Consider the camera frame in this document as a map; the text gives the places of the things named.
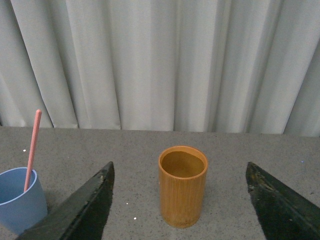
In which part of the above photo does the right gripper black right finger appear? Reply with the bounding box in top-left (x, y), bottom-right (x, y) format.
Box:
top-left (245, 162), bottom-right (320, 240)

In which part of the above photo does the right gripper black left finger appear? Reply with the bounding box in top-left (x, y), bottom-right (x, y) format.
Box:
top-left (17, 161), bottom-right (115, 240)

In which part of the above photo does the bamboo chopstick holder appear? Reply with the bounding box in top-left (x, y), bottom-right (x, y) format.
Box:
top-left (158, 145), bottom-right (209, 228)

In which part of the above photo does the light blue plastic cup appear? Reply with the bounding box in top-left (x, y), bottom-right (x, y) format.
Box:
top-left (0, 167), bottom-right (48, 235)

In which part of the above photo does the white pleated curtain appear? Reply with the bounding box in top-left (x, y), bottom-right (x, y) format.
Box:
top-left (0, 0), bottom-right (320, 137)

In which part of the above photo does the pink chopstick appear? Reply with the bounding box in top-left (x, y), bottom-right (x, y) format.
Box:
top-left (23, 109), bottom-right (42, 192)

